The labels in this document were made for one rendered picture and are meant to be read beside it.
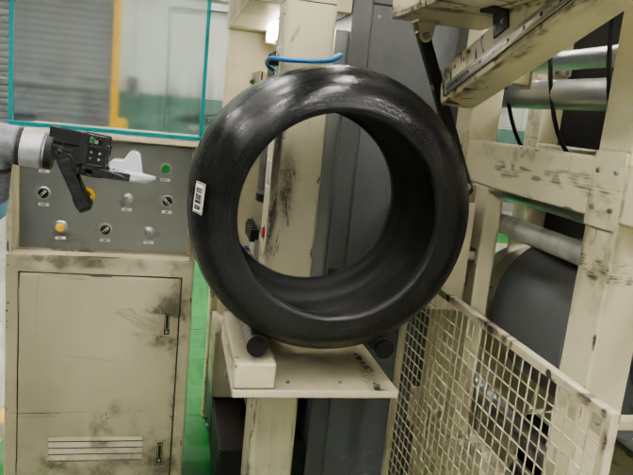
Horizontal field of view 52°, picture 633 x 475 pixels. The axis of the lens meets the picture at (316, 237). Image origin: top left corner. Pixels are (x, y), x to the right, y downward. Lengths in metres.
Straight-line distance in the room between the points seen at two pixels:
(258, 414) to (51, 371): 0.70
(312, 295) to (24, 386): 1.01
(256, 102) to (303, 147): 0.43
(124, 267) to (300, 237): 0.62
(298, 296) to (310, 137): 0.41
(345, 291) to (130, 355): 0.81
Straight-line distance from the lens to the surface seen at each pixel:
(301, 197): 1.70
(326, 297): 1.63
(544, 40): 1.36
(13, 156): 1.37
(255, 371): 1.41
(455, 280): 1.80
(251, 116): 1.26
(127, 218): 2.09
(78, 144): 1.36
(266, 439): 1.91
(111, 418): 2.26
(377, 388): 1.49
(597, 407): 1.12
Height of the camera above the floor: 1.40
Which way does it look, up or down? 11 degrees down
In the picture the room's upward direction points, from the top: 6 degrees clockwise
